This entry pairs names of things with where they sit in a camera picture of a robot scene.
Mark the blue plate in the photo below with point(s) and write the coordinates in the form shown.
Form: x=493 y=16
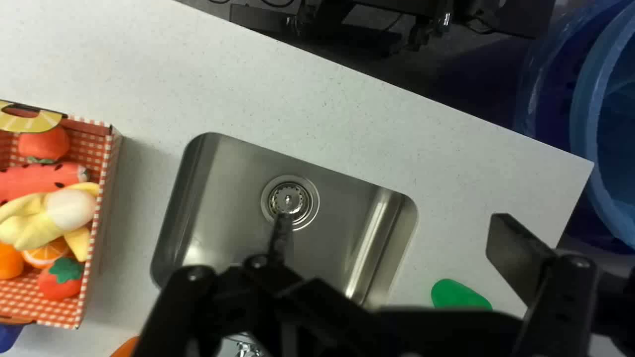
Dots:
x=7 y=337

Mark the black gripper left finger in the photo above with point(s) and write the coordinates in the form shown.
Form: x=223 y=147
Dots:
x=200 y=309

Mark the green plastic cup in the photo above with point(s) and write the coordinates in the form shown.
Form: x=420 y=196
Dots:
x=458 y=295

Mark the toy orange slice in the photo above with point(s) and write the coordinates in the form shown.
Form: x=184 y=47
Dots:
x=45 y=254

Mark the red toy tomato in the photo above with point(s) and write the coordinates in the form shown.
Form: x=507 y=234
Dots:
x=43 y=143

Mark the round metal drain strainer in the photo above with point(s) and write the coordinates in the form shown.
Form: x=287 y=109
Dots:
x=291 y=200

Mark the yellow toy cheese wedge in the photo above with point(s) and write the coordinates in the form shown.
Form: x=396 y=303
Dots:
x=81 y=240

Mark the yellow toy banana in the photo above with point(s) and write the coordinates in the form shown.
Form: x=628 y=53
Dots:
x=27 y=220

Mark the blue trash bin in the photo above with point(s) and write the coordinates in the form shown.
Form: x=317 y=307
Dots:
x=597 y=99

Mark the toy strawberry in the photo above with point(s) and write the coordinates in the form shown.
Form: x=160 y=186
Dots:
x=61 y=277

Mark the orange plastic cup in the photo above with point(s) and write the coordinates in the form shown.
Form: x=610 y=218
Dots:
x=128 y=347

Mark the round orange toy fruit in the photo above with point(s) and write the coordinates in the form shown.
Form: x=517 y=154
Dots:
x=9 y=260

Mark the toy pineapple slice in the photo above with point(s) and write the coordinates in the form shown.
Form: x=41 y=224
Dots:
x=31 y=119

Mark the stainless steel sink basin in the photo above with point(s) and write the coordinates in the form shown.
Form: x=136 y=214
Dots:
x=219 y=204

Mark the chrome faucet spout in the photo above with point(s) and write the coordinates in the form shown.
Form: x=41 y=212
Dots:
x=281 y=238

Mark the red checkered basket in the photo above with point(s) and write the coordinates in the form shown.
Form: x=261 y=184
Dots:
x=100 y=198

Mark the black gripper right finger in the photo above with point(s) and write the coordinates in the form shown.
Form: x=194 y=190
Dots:
x=563 y=297

